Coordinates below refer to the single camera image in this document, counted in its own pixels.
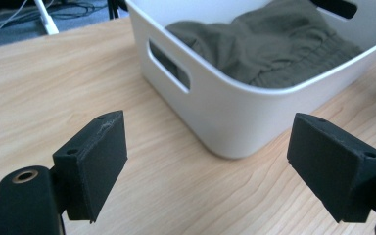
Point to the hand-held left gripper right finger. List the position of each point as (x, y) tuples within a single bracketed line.
[(333, 169)]

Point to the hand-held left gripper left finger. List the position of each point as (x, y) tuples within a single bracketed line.
[(91, 166)]

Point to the white plastic basket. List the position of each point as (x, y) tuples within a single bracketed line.
[(235, 114)]

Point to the olive green cloth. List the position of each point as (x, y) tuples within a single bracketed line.
[(267, 49)]

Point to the white stand leg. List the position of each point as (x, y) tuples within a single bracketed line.
[(46, 18)]

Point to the black stand leg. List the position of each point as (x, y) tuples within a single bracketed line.
[(115, 8)]

